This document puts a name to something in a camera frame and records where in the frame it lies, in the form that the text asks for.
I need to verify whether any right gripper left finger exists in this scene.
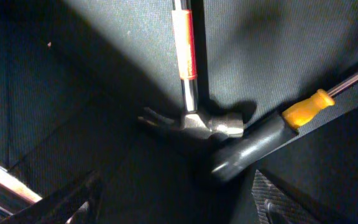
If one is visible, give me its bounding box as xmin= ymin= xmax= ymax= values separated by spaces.
xmin=2 ymin=170 xmax=101 ymax=224

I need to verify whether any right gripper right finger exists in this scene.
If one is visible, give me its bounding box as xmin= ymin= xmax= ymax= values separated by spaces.
xmin=230 ymin=167 xmax=322 ymax=224

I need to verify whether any black yellow screwdriver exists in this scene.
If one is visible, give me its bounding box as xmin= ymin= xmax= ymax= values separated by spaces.
xmin=200 ymin=72 xmax=358 ymax=183

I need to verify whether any small claw hammer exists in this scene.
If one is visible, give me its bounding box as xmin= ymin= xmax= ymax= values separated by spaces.
xmin=138 ymin=0 xmax=244 ymax=139

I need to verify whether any dark green open box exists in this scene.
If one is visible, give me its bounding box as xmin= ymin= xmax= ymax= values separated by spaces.
xmin=0 ymin=1 xmax=358 ymax=223

